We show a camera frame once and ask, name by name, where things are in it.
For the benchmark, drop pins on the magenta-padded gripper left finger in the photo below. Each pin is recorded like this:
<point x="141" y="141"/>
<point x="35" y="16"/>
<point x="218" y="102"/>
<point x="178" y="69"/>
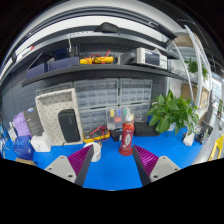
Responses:
<point x="61" y="168"/>

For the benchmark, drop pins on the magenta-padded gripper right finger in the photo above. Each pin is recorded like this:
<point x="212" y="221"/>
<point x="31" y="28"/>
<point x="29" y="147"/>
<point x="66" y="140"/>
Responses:
<point x="161" y="168"/>

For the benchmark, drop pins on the red drink bottle white cap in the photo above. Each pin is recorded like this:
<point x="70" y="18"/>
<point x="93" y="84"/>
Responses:
<point x="127" y="138"/>

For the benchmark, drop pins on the white carton box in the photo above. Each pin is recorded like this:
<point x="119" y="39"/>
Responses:
<point x="41" y="143"/>

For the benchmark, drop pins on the white cup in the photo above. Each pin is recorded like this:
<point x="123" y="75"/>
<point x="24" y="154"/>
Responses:
<point x="95" y="154"/>

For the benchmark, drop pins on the white power adapter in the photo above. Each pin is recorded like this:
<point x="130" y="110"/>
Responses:
<point x="188" y="140"/>

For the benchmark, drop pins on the black soft pouch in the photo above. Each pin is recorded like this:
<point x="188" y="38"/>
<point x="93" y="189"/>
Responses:
<point x="146" y="129"/>

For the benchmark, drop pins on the blue carton box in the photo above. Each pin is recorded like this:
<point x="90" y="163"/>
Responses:
<point x="22" y="148"/>

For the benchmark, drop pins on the yellow multimeter with leads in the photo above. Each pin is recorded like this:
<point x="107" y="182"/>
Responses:
<point x="96" y="135"/>

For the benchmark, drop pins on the black box white label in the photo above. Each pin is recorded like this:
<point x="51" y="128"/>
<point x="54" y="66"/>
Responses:
<point x="115" y="135"/>

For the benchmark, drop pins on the green potted plant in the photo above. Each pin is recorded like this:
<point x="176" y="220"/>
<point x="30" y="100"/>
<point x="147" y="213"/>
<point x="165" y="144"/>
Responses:
<point x="170" y="111"/>

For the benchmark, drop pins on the grey parts drawer cabinet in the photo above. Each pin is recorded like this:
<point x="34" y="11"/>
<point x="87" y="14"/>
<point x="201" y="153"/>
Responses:
<point x="96" y="94"/>
<point x="141" y="111"/>
<point x="136" y="90"/>
<point x="91" y="118"/>
<point x="53" y="88"/>

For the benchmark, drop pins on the purple plastic bag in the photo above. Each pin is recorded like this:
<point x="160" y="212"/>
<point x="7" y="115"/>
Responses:
<point x="20" y="125"/>

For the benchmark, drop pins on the white pegboard tray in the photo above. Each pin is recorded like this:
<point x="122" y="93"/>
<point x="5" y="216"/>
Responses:
<point x="50" y="106"/>

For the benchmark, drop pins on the clear compartment box coloured parts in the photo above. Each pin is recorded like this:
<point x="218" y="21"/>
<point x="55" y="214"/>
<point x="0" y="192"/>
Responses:
<point x="115" y="116"/>

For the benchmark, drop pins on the white shelf unit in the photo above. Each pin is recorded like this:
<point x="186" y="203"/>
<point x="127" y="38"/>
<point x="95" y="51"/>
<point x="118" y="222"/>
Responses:
<point x="200" y="80"/>

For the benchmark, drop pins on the dark grey overhead shelf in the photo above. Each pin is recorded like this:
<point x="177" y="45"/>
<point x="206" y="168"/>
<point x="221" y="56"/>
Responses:
<point x="93" y="69"/>

